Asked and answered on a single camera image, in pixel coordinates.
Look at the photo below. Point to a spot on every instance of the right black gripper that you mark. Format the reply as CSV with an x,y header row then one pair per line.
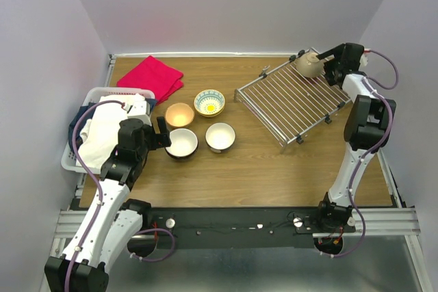
x,y
337,51

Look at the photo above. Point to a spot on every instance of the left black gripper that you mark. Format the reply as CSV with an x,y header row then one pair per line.
x,y
159,139

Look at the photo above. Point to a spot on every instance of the beige bowl with drawing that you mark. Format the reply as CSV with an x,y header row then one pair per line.
x,y
179,115

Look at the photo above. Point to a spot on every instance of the red bowl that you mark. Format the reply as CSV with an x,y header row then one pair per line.
x,y
183,141

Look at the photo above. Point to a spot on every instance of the plain beige bowl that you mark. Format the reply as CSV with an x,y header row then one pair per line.
x,y
309,65

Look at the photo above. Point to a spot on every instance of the cream striped bowl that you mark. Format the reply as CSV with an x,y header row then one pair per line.
x,y
209,101

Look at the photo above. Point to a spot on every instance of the teal white bowl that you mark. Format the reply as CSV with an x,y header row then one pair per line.
x,y
220,137

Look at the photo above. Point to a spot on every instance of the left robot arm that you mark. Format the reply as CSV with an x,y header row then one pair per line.
x,y
112,219

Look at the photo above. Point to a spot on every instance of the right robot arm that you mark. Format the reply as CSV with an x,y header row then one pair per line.
x,y
366,131

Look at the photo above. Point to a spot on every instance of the navy blue garment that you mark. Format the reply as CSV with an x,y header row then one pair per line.
x,y
77,121

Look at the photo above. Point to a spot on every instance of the red folded cloth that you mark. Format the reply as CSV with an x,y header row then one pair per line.
x,y
152,74

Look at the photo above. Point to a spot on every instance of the white cloth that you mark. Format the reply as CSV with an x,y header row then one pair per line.
x,y
102,135

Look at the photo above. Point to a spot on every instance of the white laundry basket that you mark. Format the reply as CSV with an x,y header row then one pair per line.
x,y
68,160

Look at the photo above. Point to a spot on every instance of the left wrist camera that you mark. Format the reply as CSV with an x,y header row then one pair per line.
x,y
140,110

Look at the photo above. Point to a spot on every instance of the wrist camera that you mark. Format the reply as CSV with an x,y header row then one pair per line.
x,y
140,110
364,58

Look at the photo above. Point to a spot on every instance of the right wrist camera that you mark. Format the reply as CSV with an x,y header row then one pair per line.
x,y
364,58

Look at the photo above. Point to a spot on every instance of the wire dish rack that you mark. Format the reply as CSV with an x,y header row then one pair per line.
x,y
288,104

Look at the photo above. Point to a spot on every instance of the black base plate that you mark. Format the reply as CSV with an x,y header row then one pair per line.
x,y
234,227

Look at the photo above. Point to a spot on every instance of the aluminium frame rail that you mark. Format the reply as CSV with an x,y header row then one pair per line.
x,y
378,222

